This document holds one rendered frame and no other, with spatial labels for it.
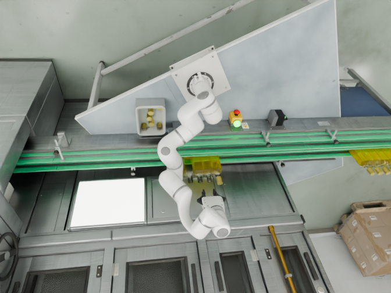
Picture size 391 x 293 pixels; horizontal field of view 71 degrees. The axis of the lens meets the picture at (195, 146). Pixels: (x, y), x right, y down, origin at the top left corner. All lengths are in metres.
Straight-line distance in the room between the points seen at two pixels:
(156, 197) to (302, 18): 1.29
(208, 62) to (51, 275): 1.34
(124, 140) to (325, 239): 4.51
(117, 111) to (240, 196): 0.95
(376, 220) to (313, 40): 4.01
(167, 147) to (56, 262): 0.85
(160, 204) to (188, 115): 0.67
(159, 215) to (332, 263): 4.19
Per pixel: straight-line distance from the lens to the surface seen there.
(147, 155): 1.73
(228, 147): 1.79
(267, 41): 1.63
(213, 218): 1.13
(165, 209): 1.68
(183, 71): 1.51
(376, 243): 5.10
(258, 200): 1.85
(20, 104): 2.00
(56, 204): 1.87
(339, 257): 5.59
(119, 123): 1.81
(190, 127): 1.28
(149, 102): 1.64
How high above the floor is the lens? 2.13
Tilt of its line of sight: 44 degrees down
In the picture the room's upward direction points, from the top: 169 degrees clockwise
